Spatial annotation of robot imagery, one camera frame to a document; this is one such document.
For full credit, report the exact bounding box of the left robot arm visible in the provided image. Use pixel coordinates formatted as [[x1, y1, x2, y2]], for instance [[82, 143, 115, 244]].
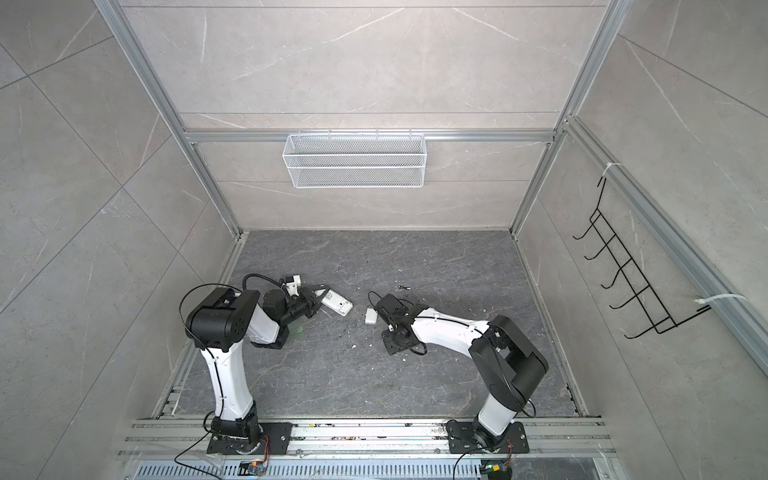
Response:
[[182, 283, 330, 449]]

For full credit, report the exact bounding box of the white remote control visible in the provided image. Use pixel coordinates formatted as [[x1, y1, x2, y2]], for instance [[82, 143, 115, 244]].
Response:
[[321, 289, 353, 316]]

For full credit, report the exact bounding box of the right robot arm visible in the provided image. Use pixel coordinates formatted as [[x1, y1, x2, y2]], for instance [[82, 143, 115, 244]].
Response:
[[371, 294, 549, 448]]

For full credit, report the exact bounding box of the black wire hook rack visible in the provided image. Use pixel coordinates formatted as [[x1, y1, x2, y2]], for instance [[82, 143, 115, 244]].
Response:
[[572, 178, 712, 340]]

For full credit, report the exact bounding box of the aluminium front rail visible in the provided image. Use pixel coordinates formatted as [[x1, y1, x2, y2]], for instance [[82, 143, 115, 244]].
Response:
[[117, 417, 617, 459]]

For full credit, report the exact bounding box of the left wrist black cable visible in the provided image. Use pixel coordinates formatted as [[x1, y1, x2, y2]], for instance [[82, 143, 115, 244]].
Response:
[[241, 272, 286, 292]]

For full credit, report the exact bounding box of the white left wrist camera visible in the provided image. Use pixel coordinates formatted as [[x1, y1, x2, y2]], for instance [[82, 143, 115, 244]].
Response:
[[283, 275, 302, 297]]

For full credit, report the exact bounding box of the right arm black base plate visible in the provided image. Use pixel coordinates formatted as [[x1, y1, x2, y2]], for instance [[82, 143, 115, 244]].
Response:
[[444, 419, 530, 454]]

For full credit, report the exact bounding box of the white wire mesh basket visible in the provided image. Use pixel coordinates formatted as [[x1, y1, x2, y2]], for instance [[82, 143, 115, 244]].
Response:
[[282, 133, 428, 189]]

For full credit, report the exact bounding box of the white battery cover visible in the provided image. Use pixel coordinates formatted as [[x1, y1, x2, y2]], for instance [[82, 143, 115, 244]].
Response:
[[364, 307, 378, 325]]

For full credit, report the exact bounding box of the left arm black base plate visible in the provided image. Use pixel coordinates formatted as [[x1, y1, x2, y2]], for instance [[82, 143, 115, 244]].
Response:
[[206, 421, 293, 455]]

